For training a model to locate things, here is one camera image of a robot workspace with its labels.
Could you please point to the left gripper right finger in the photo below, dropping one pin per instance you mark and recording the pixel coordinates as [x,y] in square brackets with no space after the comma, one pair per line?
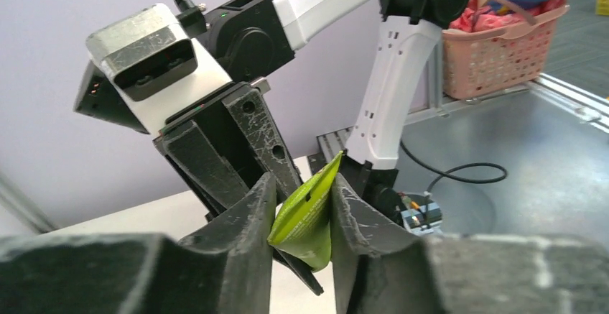
[379,267]

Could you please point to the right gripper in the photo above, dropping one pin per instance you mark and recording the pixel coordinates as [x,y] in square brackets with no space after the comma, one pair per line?
[230,153]

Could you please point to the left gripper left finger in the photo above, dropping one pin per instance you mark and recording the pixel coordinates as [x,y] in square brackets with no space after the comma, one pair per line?
[111,273]

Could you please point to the green yellow toothpaste tube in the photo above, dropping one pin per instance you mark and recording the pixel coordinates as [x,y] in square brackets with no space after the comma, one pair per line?
[302,226]

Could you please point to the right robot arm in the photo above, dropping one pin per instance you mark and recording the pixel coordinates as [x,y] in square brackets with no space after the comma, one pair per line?
[381,45]

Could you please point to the right circuit board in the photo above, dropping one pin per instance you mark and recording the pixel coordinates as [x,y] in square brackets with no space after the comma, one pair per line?
[422,215]

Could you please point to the pink laundry basket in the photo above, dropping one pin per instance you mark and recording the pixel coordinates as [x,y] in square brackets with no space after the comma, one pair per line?
[484,53]

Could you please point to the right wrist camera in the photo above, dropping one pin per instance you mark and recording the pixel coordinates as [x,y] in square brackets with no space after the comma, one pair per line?
[155,62]

